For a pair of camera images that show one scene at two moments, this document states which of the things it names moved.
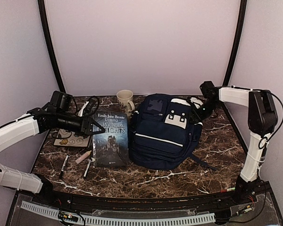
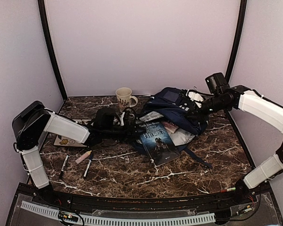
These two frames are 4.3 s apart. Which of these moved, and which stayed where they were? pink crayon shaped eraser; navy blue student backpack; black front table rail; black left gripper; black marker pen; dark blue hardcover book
Moved: navy blue student backpack; dark blue hardcover book; black left gripper
Stayed: pink crayon shaped eraser; black marker pen; black front table rail
